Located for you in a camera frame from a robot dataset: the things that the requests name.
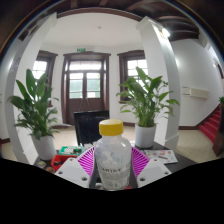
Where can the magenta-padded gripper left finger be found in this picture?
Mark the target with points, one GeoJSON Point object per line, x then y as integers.
{"type": "Point", "coordinates": [86, 163]}

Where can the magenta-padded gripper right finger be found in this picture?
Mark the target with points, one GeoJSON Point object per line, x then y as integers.
{"type": "Point", "coordinates": [140, 163]}

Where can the clear bottle with yellow cap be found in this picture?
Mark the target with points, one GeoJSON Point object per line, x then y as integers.
{"type": "Point", "coordinates": [112, 156]}

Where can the brown tray with small jars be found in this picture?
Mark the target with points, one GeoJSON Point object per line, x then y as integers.
{"type": "Point", "coordinates": [89, 146]}

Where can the green flat box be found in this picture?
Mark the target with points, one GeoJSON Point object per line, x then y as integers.
{"type": "Point", "coordinates": [70, 150]}

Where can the printed paper brochure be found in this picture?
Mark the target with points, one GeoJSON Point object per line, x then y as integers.
{"type": "Point", "coordinates": [161, 156]}

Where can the flat round red coaster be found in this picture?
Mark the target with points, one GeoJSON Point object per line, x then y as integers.
{"type": "Point", "coordinates": [128, 187]}

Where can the black office chair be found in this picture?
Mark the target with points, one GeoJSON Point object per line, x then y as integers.
{"type": "Point", "coordinates": [88, 128]}

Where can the potted plant in white pot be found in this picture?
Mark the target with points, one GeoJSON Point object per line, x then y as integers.
{"type": "Point", "coordinates": [146, 100]}
{"type": "Point", "coordinates": [35, 110]}

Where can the dark wooden double door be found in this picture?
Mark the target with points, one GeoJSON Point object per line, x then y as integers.
{"type": "Point", "coordinates": [85, 83]}

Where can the red carpeted staircase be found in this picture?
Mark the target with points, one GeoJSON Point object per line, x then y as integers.
{"type": "Point", "coordinates": [211, 125]}

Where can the dark wooden framed window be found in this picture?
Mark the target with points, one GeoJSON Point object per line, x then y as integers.
{"type": "Point", "coordinates": [135, 66]}
{"type": "Point", "coordinates": [41, 66]}

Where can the green exit sign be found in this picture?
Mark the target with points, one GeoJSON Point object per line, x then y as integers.
{"type": "Point", "coordinates": [81, 50]}

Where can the white wall radiator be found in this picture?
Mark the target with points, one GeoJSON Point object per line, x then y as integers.
{"type": "Point", "coordinates": [196, 92]}

